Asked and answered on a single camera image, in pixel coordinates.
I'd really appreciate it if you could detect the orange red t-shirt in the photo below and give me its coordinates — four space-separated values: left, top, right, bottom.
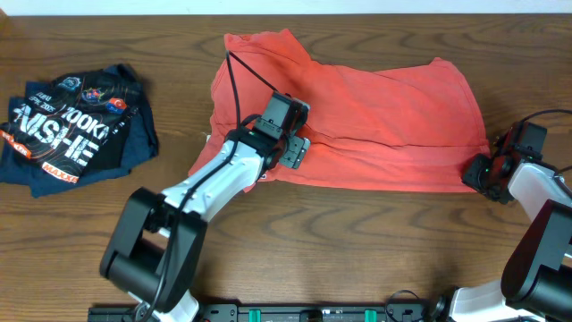
196 30 489 192

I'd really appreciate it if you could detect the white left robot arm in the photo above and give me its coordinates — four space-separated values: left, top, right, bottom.
99 130 310 321

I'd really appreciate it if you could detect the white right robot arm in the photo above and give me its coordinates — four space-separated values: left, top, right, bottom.
433 162 571 321

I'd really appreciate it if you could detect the dark blue folded shirt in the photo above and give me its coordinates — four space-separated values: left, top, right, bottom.
0 63 160 199

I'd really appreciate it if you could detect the black printed folded shirt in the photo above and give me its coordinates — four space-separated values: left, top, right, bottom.
1 70 143 183

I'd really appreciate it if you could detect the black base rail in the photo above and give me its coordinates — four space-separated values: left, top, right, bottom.
87 289 448 322

